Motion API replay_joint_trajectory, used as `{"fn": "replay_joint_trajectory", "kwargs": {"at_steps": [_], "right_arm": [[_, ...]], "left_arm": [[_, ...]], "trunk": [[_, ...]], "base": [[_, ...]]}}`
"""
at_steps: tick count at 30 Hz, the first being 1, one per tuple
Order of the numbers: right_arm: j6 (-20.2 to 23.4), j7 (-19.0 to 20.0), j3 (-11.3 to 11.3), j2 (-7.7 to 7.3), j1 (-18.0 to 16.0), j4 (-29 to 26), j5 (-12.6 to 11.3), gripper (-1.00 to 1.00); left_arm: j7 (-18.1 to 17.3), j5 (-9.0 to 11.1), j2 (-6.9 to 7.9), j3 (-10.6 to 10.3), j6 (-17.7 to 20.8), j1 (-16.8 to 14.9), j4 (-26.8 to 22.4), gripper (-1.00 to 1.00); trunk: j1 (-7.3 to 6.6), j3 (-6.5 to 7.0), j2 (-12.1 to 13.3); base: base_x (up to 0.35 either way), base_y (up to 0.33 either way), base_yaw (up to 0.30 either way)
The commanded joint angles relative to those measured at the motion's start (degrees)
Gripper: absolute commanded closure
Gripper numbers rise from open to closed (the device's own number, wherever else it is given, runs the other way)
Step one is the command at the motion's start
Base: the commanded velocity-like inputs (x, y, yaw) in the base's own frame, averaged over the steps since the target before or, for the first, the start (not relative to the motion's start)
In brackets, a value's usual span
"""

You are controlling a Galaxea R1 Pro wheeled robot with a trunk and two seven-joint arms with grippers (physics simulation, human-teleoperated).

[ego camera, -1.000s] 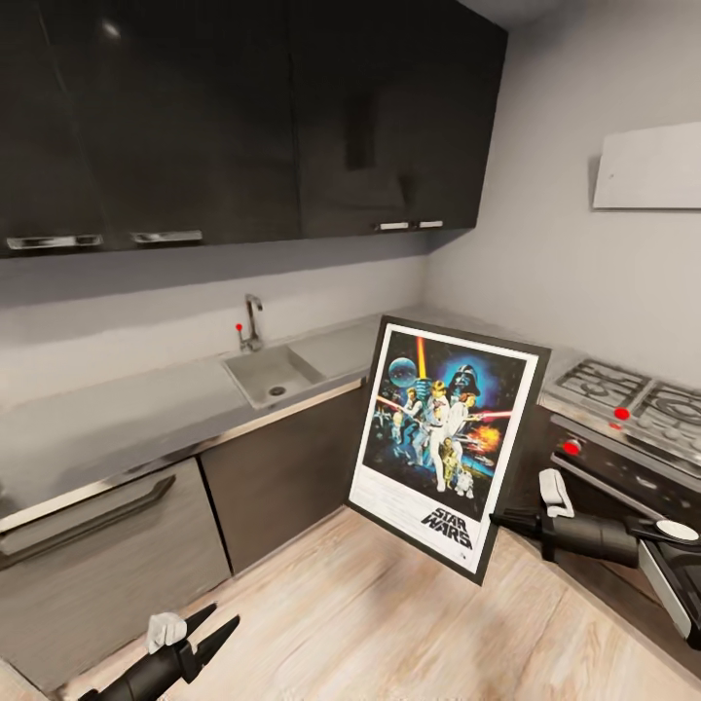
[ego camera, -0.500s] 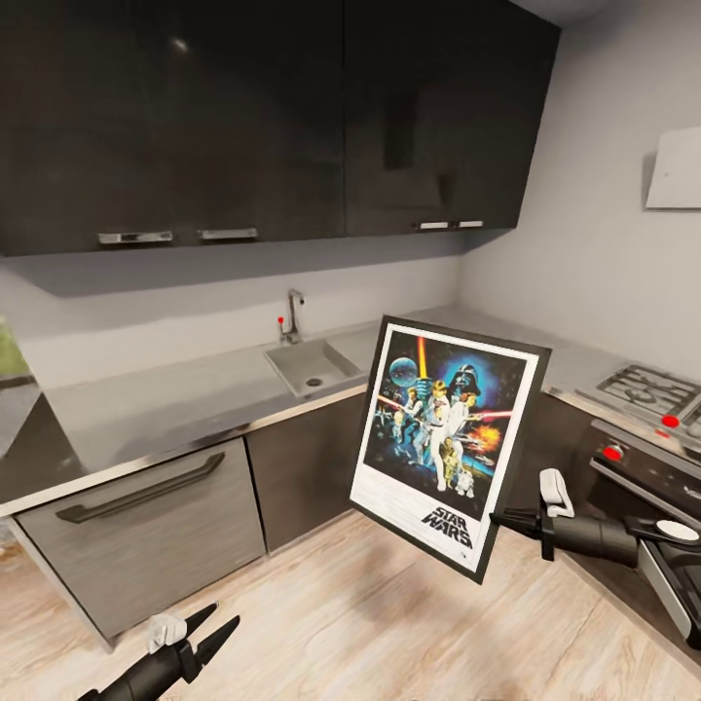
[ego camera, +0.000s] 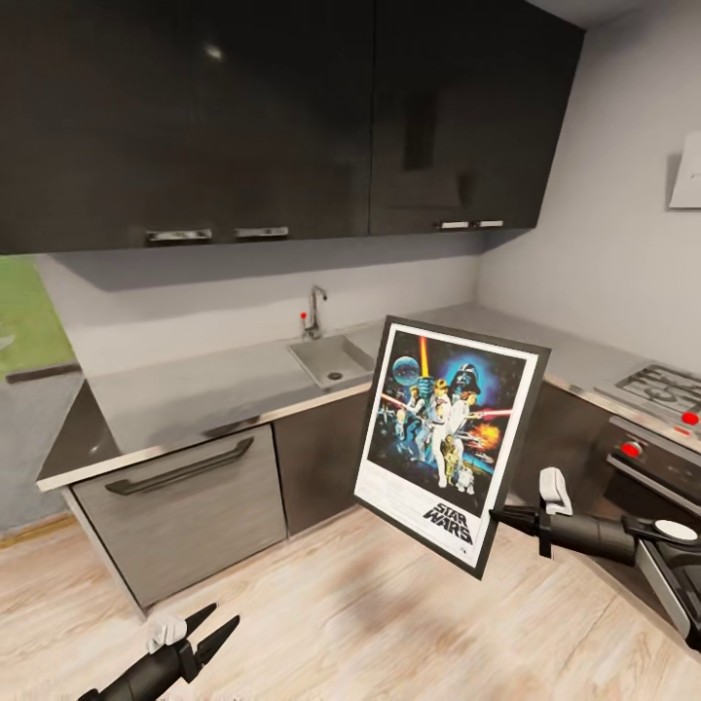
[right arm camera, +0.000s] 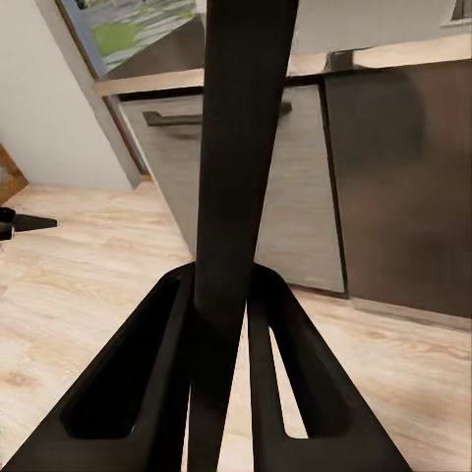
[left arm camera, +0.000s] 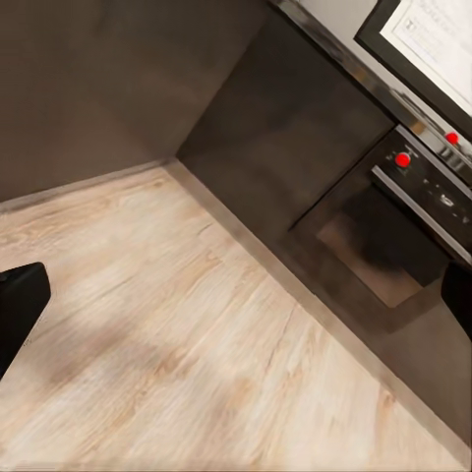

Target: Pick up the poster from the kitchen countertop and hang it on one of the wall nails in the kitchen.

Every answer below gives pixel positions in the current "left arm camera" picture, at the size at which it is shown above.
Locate poster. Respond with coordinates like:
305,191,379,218
353,0,472,145

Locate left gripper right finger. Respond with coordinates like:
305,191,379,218
441,261,472,337

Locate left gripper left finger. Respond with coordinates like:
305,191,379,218
0,262,51,379

